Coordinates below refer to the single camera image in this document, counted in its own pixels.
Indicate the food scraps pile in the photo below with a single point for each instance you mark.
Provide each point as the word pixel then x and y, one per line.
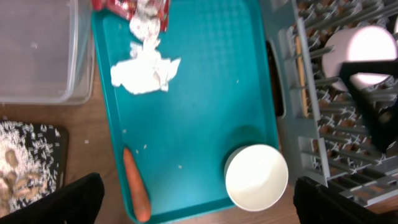
pixel 19 190

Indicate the white napkin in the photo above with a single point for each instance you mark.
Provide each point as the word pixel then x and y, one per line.
pixel 146 71

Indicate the black plastic tray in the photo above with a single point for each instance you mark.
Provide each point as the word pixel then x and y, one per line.
pixel 38 147

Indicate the orange carrot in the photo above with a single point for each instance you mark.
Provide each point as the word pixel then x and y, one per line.
pixel 140 199

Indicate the clear plastic bin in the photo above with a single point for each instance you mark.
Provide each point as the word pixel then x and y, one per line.
pixel 47 52

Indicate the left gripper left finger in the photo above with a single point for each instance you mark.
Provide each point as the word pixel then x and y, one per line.
pixel 77 202

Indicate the grey dishwasher rack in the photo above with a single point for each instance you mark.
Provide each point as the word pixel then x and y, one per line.
pixel 322 133

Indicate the small white plate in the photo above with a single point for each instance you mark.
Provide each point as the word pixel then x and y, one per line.
pixel 256 177

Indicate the red snack wrapper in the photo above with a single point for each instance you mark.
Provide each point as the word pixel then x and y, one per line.
pixel 129 8

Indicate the teal serving tray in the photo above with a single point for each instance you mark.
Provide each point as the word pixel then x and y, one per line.
pixel 219 100

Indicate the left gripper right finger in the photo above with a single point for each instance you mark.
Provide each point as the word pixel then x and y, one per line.
pixel 317 204

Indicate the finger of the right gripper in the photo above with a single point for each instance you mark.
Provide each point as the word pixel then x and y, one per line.
pixel 382 127

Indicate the bowl with food scraps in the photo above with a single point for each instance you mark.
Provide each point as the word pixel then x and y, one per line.
pixel 370 43

